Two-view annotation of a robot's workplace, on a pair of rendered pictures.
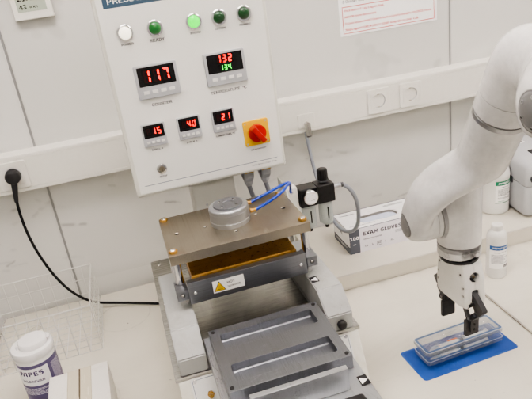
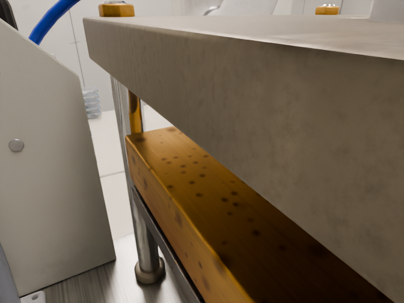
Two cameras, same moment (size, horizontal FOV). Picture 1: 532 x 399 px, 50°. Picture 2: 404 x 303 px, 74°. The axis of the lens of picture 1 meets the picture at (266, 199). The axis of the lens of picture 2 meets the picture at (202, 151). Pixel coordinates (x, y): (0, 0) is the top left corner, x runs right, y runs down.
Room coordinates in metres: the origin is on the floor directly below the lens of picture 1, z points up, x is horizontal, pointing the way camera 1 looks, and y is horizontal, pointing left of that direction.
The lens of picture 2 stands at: (1.12, 0.12, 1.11)
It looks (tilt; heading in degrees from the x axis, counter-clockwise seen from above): 27 degrees down; 254
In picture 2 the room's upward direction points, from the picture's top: straight up
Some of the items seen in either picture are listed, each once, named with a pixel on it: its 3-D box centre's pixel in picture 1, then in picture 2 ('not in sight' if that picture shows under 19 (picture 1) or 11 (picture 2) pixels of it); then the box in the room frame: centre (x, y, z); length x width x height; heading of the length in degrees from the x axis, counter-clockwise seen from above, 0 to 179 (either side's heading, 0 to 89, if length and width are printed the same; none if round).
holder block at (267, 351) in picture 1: (277, 347); not in sight; (0.76, 0.02, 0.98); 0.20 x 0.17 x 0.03; 103
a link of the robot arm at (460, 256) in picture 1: (459, 247); not in sight; (0.97, -0.36, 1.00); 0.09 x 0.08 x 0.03; 15
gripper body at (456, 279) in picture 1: (458, 274); not in sight; (0.97, -0.36, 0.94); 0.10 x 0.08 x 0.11; 15
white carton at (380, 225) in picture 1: (378, 225); not in sight; (1.44, -0.31, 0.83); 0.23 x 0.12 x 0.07; 102
